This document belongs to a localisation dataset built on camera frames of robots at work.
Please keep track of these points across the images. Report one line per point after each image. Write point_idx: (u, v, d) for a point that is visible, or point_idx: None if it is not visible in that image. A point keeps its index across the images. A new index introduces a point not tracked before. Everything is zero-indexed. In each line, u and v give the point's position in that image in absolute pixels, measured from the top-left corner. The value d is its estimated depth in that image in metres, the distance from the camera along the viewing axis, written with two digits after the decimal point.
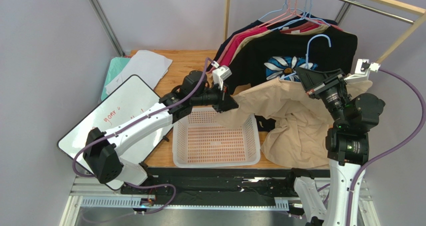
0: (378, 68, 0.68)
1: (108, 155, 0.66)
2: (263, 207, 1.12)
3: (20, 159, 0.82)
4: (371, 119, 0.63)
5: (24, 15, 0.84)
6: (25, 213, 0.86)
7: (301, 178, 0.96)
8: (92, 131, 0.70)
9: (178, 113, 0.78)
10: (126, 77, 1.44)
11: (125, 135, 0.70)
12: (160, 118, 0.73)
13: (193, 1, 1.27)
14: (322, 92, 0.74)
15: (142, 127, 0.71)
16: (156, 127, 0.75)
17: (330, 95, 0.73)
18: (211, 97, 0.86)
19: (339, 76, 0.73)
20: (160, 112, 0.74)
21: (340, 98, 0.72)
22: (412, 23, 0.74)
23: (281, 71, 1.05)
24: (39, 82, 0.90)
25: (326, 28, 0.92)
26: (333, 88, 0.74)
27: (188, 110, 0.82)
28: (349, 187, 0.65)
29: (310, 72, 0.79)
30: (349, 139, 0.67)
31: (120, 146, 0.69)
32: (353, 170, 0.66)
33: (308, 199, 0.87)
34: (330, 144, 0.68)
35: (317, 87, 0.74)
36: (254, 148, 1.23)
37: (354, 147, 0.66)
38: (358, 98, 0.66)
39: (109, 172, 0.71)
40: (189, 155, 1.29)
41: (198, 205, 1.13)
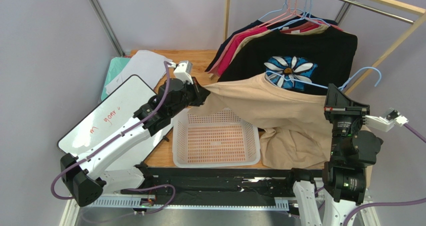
0: (405, 123, 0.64)
1: (81, 182, 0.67)
2: (262, 207, 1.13)
3: (20, 158, 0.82)
4: (370, 159, 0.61)
5: (25, 14, 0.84)
6: (25, 213, 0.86)
7: (300, 183, 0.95)
8: (61, 160, 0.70)
9: (155, 125, 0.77)
10: (126, 77, 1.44)
11: (98, 159, 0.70)
12: (135, 135, 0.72)
13: (193, 1, 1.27)
14: (338, 115, 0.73)
15: (117, 146, 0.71)
16: (133, 143, 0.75)
17: (342, 122, 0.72)
18: (189, 97, 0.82)
19: (363, 110, 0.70)
20: (134, 128, 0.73)
21: (350, 127, 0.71)
22: (412, 23, 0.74)
23: (281, 71, 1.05)
24: (39, 82, 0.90)
25: (326, 28, 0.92)
26: (350, 117, 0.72)
27: (167, 121, 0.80)
28: (342, 222, 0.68)
29: (339, 93, 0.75)
30: (346, 175, 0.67)
31: (93, 171, 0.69)
32: (348, 207, 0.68)
33: (304, 211, 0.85)
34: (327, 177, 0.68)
35: (337, 108, 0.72)
36: (254, 151, 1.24)
37: (350, 185, 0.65)
38: (356, 136, 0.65)
39: (89, 195, 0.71)
40: (190, 155, 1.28)
41: (198, 205, 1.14)
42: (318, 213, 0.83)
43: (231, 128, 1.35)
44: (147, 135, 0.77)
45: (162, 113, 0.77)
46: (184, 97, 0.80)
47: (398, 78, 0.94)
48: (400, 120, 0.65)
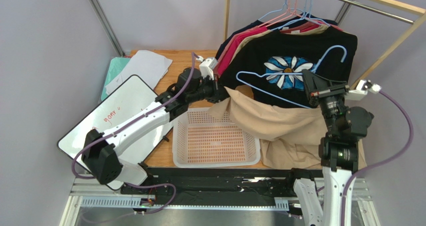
0: (379, 90, 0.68)
1: (108, 155, 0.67)
2: (263, 207, 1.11)
3: (20, 158, 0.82)
4: (361, 131, 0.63)
5: (25, 15, 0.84)
6: (25, 213, 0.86)
7: (300, 180, 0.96)
8: (88, 134, 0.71)
9: (175, 111, 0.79)
10: (126, 77, 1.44)
11: (123, 135, 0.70)
12: (158, 116, 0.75)
13: (193, 1, 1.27)
14: (323, 98, 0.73)
15: (142, 125, 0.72)
16: (153, 125, 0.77)
17: (328, 103, 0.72)
18: (206, 91, 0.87)
19: (346, 87, 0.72)
20: (157, 111, 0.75)
21: (338, 106, 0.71)
22: (412, 23, 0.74)
23: (281, 71, 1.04)
24: (38, 82, 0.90)
25: (326, 28, 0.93)
26: (335, 96, 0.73)
27: (185, 108, 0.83)
28: (341, 192, 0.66)
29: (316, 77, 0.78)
30: (340, 147, 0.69)
31: (119, 146, 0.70)
32: (345, 176, 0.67)
33: (307, 205, 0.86)
34: (322, 151, 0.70)
35: (322, 91, 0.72)
36: (254, 150, 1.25)
37: (344, 155, 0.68)
38: (349, 111, 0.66)
39: (110, 173, 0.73)
40: (190, 155, 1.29)
41: (198, 205, 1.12)
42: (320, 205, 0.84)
43: (231, 128, 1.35)
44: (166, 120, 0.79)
45: (181, 100, 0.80)
46: (201, 90, 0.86)
47: (398, 78, 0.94)
48: (375, 88, 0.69)
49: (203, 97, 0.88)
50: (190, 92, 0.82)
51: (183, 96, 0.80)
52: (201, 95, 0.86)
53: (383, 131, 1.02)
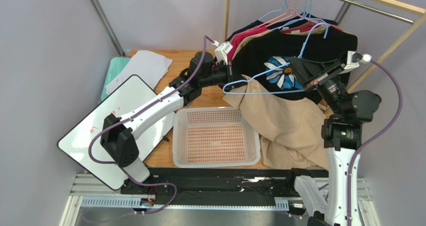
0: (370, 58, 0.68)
1: (126, 138, 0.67)
2: (263, 207, 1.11)
3: (20, 158, 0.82)
4: (367, 116, 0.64)
5: (25, 15, 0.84)
6: (26, 213, 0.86)
7: (301, 177, 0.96)
8: (107, 119, 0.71)
9: (188, 96, 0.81)
10: (126, 77, 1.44)
11: (140, 119, 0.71)
12: (172, 101, 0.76)
13: (193, 0, 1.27)
14: (322, 84, 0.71)
15: (157, 109, 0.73)
16: (167, 111, 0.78)
17: (329, 88, 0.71)
18: (219, 77, 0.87)
19: (342, 66, 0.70)
20: (171, 95, 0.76)
21: (338, 90, 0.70)
22: (412, 23, 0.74)
23: (281, 71, 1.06)
24: (39, 82, 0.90)
25: (325, 29, 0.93)
26: (333, 80, 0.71)
27: (197, 93, 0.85)
28: (346, 171, 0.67)
29: (306, 62, 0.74)
30: (343, 128, 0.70)
31: (136, 130, 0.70)
32: (349, 155, 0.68)
33: (310, 197, 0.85)
34: (325, 131, 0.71)
35: (319, 77, 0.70)
36: (254, 150, 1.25)
37: (347, 134, 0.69)
38: (356, 96, 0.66)
39: (127, 157, 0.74)
40: (189, 154, 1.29)
41: (198, 205, 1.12)
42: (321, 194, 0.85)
43: (231, 128, 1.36)
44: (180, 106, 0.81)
45: (194, 86, 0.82)
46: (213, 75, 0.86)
47: (398, 78, 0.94)
48: (366, 59, 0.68)
49: (218, 82, 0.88)
50: (203, 77, 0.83)
51: (196, 81, 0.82)
52: (215, 80, 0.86)
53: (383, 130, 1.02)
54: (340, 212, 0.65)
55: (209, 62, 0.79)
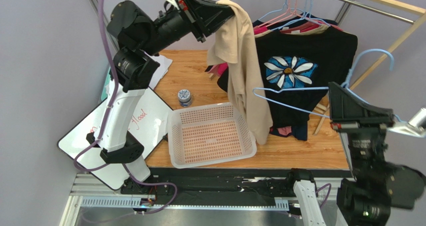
0: None
1: (106, 158, 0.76)
2: (262, 207, 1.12)
3: (20, 157, 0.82)
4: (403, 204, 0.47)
5: (25, 15, 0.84)
6: (26, 213, 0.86)
7: (300, 182, 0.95)
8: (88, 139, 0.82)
9: (136, 76, 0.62)
10: None
11: (107, 135, 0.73)
12: (121, 102, 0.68)
13: None
14: (353, 132, 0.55)
15: (112, 122, 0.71)
16: (129, 107, 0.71)
17: (359, 143, 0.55)
18: (174, 24, 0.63)
19: (381, 127, 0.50)
20: (117, 97, 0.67)
21: (371, 148, 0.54)
22: (412, 23, 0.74)
23: (281, 71, 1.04)
24: (39, 83, 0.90)
25: (326, 28, 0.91)
26: (370, 135, 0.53)
27: (152, 67, 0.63)
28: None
29: (348, 99, 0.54)
30: (367, 202, 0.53)
31: (109, 145, 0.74)
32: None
33: (306, 208, 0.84)
34: (344, 202, 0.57)
35: (346, 124, 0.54)
36: (249, 143, 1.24)
37: (372, 213, 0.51)
38: (392, 179, 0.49)
39: (129, 157, 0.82)
40: (187, 155, 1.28)
41: (198, 206, 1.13)
42: (319, 210, 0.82)
43: (224, 125, 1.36)
44: (140, 90, 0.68)
45: (139, 60, 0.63)
46: (164, 27, 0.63)
47: (398, 78, 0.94)
48: None
49: (182, 32, 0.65)
50: (145, 39, 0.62)
51: (140, 53, 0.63)
52: (172, 33, 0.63)
53: None
54: None
55: (130, 27, 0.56)
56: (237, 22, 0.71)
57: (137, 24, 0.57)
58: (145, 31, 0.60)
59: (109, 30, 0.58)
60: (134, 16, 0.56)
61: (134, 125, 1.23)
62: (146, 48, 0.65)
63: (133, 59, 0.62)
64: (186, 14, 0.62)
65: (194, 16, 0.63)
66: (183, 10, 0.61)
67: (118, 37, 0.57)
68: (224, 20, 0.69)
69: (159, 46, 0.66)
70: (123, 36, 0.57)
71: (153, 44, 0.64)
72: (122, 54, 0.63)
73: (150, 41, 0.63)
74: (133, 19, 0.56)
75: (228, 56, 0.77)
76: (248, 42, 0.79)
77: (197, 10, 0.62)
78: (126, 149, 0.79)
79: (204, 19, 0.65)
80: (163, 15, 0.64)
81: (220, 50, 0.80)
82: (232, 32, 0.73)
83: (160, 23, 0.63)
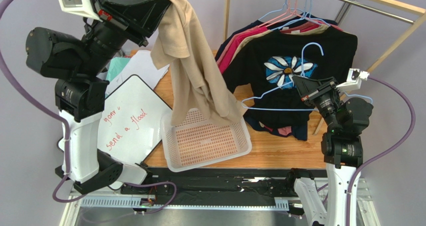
0: (368, 76, 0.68)
1: (81, 190, 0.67)
2: (262, 207, 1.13)
3: (19, 157, 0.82)
4: (364, 121, 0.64)
5: None
6: (26, 213, 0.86)
7: (301, 179, 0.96)
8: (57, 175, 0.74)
9: (85, 102, 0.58)
10: (126, 77, 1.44)
11: (74, 168, 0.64)
12: (78, 132, 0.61)
13: (193, 0, 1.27)
14: (316, 98, 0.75)
15: (75, 153, 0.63)
16: (90, 134, 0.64)
17: (322, 102, 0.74)
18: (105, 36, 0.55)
19: (332, 84, 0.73)
20: (72, 127, 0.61)
21: (333, 103, 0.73)
22: (412, 23, 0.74)
23: (281, 71, 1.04)
24: None
25: (326, 28, 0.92)
26: (327, 95, 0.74)
27: (98, 87, 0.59)
28: (346, 189, 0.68)
29: (306, 80, 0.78)
30: (344, 143, 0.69)
31: (81, 177, 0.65)
32: (349, 173, 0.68)
33: (308, 201, 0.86)
34: (326, 148, 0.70)
35: (311, 93, 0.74)
36: (245, 140, 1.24)
37: (348, 151, 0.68)
38: (349, 102, 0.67)
39: (107, 179, 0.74)
40: (183, 158, 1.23)
41: (198, 205, 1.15)
42: (322, 204, 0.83)
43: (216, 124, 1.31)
44: (95, 114, 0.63)
45: (82, 86, 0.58)
46: (95, 42, 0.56)
47: (398, 77, 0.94)
48: (363, 76, 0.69)
49: (120, 40, 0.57)
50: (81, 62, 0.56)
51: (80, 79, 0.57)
52: (108, 46, 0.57)
53: (382, 130, 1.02)
54: None
55: (50, 61, 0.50)
56: (177, 10, 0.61)
57: (59, 54, 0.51)
58: (74, 56, 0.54)
59: (32, 68, 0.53)
60: (50, 46, 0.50)
61: (134, 125, 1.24)
62: (86, 69, 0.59)
63: (75, 85, 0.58)
64: (113, 24, 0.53)
65: (125, 24, 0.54)
66: (107, 21, 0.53)
67: (41, 72, 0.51)
68: (162, 12, 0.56)
69: (102, 64, 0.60)
70: (48, 70, 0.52)
71: (95, 63, 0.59)
72: (64, 82, 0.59)
73: (89, 62, 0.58)
74: (50, 49, 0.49)
75: (175, 51, 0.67)
76: (195, 29, 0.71)
77: (125, 15, 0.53)
78: (102, 173, 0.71)
79: (138, 20, 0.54)
80: (90, 29, 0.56)
81: (167, 46, 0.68)
82: (177, 24, 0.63)
83: (90, 38, 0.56)
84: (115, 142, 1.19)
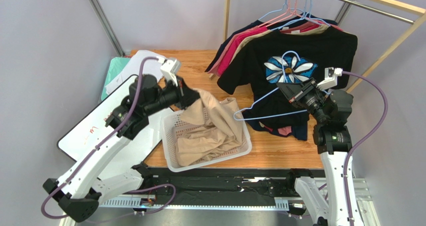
0: (342, 71, 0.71)
1: (67, 204, 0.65)
2: (263, 207, 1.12)
3: (20, 157, 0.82)
4: (347, 108, 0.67)
5: (24, 15, 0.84)
6: (27, 213, 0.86)
7: (301, 179, 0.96)
8: (44, 186, 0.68)
9: (131, 128, 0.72)
10: (126, 77, 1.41)
11: (78, 179, 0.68)
12: (110, 146, 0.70)
13: (193, 0, 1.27)
14: (301, 98, 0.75)
15: (92, 164, 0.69)
16: (110, 154, 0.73)
17: (308, 100, 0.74)
18: (169, 99, 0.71)
19: (313, 82, 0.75)
20: (108, 140, 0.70)
21: (317, 100, 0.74)
22: (412, 23, 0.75)
23: (281, 71, 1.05)
24: (37, 82, 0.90)
25: (326, 28, 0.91)
26: (310, 94, 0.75)
27: (143, 122, 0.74)
28: (342, 173, 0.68)
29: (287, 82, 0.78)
30: (333, 131, 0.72)
31: (77, 191, 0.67)
32: (342, 157, 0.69)
33: (312, 201, 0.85)
34: (317, 138, 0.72)
35: (297, 95, 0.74)
36: (245, 140, 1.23)
37: (338, 138, 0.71)
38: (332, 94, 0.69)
39: (83, 212, 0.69)
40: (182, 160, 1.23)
41: (197, 205, 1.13)
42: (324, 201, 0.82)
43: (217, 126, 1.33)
44: (128, 139, 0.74)
45: (137, 116, 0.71)
46: (163, 97, 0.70)
47: (398, 77, 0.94)
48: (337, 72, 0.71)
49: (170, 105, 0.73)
50: (149, 103, 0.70)
51: (139, 111, 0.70)
52: (165, 104, 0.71)
53: (380, 130, 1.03)
54: (341, 214, 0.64)
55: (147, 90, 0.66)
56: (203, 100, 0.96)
57: (152, 89, 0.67)
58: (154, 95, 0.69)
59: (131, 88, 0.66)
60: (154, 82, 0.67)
61: None
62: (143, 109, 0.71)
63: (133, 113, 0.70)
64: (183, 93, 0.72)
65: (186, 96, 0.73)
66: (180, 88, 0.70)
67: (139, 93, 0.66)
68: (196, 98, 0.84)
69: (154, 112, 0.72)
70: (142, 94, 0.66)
71: (152, 109, 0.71)
72: (125, 107, 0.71)
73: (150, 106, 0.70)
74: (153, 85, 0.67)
75: (194, 121, 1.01)
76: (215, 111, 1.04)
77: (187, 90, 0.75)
78: (86, 200, 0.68)
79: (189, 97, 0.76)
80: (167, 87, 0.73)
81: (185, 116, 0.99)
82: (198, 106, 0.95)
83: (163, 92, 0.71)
84: None
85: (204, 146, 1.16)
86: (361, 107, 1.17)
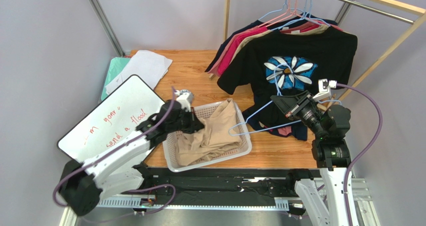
0: (335, 84, 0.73)
1: (87, 186, 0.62)
2: (263, 207, 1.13)
3: (19, 157, 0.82)
4: (345, 124, 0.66)
5: (24, 15, 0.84)
6: (28, 214, 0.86)
7: (301, 182, 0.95)
8: (65, 167, 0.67)
9: (154, 139, 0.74)
10: (126, 77, 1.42)
11: (103, 165, 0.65)
12: (138, 145, 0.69)
13: (194, 0, 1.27)
14: (298, 112, 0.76)
15: (119, 154, 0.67)
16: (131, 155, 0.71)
17: (304, 114, 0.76)
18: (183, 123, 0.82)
19: (309, 96, 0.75)
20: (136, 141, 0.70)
21: (314, 114, 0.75)
22: (412, 23, 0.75)
23: (281, 71, 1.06)
24: (37, 82, 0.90)
25: (326, 28, 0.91)
26: (307, 108, 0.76)
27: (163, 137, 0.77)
28: (342, 189, 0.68)
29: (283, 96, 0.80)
30: (331, 147, 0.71)
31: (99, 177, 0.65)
32: (342, 173, 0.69)
33: (313, 207, 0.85)
34: (316, 154, 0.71)
35: (293, 110, 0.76)
36: (245, 140, 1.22)
37: (337, 153, 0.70)
38: (330, 109, 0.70)
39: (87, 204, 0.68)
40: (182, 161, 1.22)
41: (198, 206, 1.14)
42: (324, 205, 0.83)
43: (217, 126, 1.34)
44: (145, 149, 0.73)
45: (161, 129, 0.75)
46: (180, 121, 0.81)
47: (397, 78, 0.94)
48: (332, 85, 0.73)
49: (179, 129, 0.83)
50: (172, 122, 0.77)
51: (165, 126, 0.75)
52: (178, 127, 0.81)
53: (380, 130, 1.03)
54: None
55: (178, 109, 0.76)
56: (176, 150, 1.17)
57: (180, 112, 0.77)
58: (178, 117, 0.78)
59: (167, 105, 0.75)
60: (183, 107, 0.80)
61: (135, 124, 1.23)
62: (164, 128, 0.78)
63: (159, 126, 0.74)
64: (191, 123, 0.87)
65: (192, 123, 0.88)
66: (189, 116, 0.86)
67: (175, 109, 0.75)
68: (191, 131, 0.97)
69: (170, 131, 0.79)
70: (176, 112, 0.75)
71: (171, 128, 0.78)
72: (152, 121, 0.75)
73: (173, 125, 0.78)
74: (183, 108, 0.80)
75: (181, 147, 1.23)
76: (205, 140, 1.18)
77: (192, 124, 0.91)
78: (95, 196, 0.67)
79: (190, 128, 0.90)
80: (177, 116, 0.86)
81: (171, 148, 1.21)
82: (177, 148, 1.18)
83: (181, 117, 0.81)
84: (115, 142, 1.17)
85: (206, 149, 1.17)
86: (360, 107, 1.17)
